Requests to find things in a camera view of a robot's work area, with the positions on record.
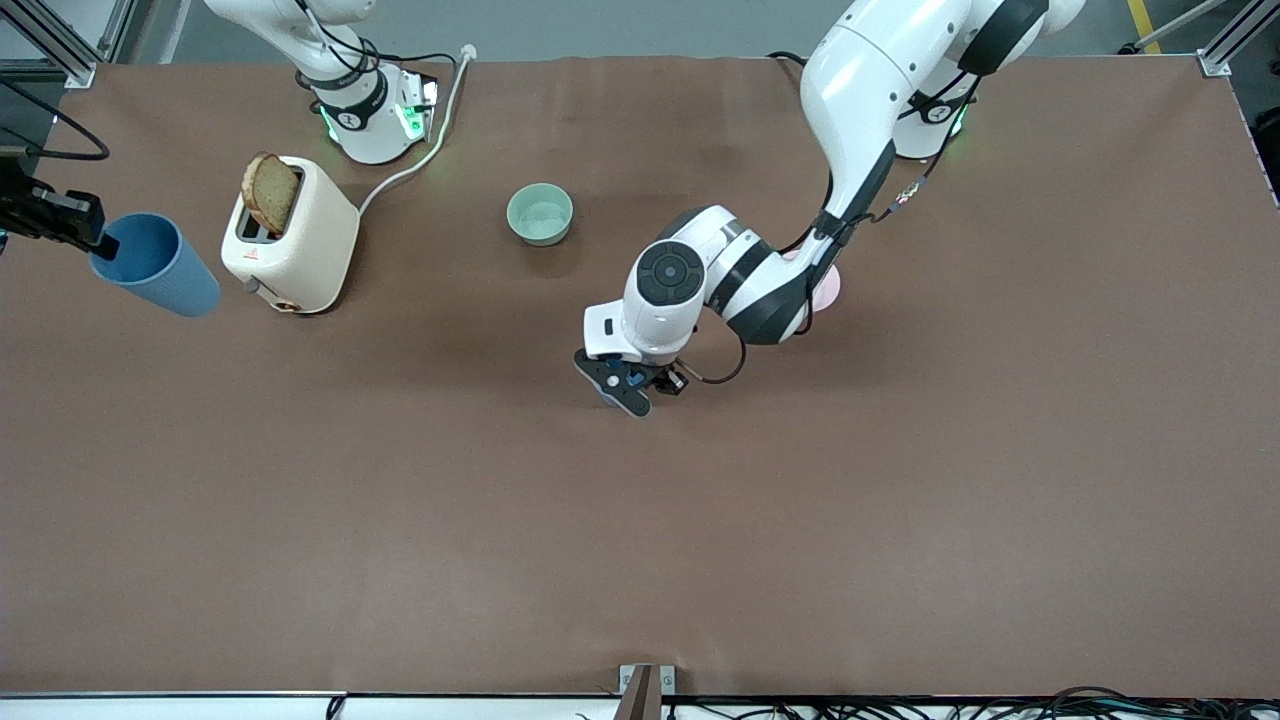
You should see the blue plastic cup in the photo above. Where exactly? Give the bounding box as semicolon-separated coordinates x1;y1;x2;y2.
88;211;222;319
597;368;646;411

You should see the brown table cover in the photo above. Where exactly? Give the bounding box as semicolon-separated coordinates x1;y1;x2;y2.
0;55;1280;698

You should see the green bowl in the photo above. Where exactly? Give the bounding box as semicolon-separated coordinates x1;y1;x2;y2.
505;183;575;248

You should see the brown bread slice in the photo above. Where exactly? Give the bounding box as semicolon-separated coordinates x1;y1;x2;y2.
242;152;301;237

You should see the pink bowl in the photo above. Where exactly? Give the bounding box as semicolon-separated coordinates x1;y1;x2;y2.
783;250;842;314

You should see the cream white toaster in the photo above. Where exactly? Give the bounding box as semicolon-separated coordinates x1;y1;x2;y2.
220;155;361;316

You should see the grey metal rod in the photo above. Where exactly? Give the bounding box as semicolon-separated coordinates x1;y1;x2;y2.
1118;0;1256;54

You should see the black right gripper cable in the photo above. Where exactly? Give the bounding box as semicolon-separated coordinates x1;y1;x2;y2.
0;80;111;163

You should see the aluminium frame profile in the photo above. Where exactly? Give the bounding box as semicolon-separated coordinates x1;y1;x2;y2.
1195;0;1280;79
0;0;137;89

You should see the metal table edge bracket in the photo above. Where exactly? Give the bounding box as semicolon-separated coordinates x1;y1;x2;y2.
618;664;677;720

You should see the white toaster power cable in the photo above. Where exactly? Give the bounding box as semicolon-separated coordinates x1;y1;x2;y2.
357;44;477;215

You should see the black right arm base cable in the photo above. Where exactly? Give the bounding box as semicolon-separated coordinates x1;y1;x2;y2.
290;0;459;96

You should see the black cable bundle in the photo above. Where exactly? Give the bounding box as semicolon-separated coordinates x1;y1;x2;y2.
660;685;1280;720

